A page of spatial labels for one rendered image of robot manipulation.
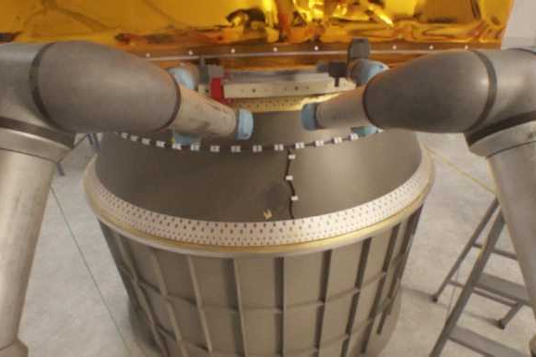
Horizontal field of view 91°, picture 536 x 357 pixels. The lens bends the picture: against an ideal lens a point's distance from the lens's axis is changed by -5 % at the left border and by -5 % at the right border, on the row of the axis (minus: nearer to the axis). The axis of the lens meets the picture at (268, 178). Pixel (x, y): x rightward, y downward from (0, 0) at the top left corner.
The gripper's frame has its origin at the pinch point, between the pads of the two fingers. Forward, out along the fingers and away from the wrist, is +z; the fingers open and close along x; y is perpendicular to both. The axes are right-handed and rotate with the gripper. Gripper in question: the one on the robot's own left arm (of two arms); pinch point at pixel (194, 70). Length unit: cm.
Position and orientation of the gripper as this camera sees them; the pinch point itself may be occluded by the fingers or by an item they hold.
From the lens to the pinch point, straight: 102.4
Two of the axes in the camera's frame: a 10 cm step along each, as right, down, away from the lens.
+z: -0.9, -4.7, 8.8
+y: -0.2, -8.8, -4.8
